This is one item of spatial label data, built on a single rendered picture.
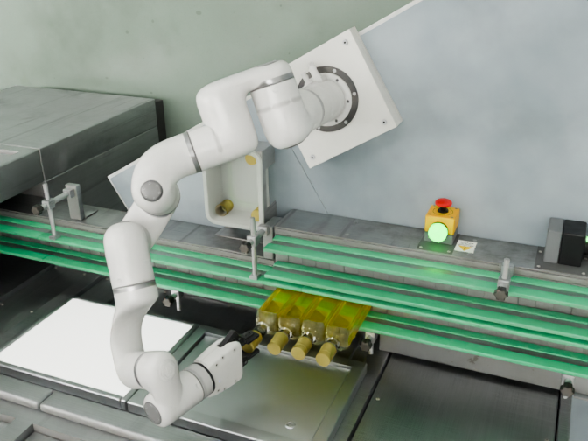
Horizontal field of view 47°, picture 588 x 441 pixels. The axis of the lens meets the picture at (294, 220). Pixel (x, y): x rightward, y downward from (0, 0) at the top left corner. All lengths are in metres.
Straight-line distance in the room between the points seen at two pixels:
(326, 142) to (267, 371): 0.58
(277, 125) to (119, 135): 1.30
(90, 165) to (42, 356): 0.84
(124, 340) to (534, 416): 0.92
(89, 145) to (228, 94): 1.18
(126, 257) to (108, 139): 1.23
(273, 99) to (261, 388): 0.68
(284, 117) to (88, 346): 0.84
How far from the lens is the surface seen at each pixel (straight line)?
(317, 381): 1.64
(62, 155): 2.35
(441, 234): 1.61
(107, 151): 2.53
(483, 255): 1.62
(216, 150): 1.33
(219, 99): 1.33
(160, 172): 1.31
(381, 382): 1.70
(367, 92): 1.60
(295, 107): 1.35
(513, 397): 1.72
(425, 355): 1.76
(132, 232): 1.34
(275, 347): 1.53
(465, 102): 1.61
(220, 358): 1.44
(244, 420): 1.55
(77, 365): 1.78
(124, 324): 1.41
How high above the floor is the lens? 2.29
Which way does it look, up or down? 57 degrees down
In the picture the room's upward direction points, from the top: 136 degrees counter-clockwise
